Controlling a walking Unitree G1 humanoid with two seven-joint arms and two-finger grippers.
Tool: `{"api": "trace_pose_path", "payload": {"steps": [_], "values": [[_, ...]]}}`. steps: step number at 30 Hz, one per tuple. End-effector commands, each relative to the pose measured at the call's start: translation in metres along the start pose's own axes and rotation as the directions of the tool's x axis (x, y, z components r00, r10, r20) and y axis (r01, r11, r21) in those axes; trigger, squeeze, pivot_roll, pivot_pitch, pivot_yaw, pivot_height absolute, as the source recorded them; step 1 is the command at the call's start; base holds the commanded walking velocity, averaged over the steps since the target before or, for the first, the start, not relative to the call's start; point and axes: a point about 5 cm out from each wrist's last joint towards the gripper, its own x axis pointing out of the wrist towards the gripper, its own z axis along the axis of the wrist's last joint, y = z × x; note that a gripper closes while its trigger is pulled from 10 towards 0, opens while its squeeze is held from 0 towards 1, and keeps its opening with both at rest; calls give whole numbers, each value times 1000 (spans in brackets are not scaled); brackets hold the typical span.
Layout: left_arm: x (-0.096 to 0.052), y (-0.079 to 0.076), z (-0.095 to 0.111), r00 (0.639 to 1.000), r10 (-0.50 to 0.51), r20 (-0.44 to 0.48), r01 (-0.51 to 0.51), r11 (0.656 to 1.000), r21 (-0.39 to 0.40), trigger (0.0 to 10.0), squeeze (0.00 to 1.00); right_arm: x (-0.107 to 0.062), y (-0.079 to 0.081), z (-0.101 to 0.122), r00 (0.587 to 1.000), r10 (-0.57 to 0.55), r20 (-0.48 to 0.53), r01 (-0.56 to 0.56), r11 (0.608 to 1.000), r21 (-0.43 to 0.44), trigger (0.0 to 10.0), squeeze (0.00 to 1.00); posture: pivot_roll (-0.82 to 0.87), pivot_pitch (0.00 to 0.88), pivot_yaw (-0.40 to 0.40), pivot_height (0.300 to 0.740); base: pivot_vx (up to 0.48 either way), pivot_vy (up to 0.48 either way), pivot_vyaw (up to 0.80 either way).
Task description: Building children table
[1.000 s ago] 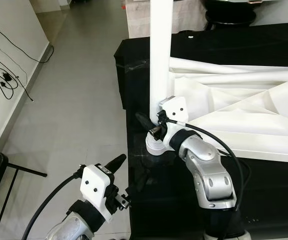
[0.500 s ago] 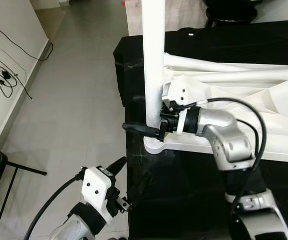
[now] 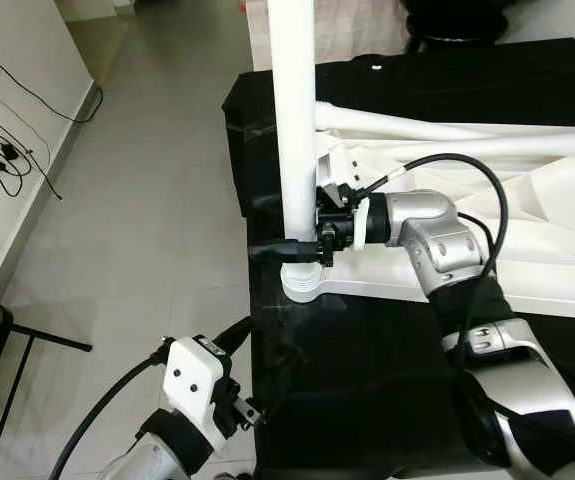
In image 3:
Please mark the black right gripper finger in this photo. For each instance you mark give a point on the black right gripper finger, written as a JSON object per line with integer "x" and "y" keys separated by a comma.
{"x": 270, "y": 201}
{"x": 282, "y": 250}

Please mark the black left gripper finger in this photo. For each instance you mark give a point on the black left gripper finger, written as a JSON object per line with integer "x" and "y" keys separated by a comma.
{"x": 277, "y": 380}
{"x": 232, "y": 335}

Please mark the pale low box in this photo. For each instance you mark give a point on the pale low box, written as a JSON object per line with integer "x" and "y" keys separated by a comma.
{"x": 367, "y": 30}

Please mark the black stool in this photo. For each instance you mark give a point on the black stool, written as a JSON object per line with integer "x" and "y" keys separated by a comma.
{"x": 457, "y": 44}

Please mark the black power plug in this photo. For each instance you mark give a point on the black power plug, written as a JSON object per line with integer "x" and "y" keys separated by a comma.
{"x": 8, "y": 152}

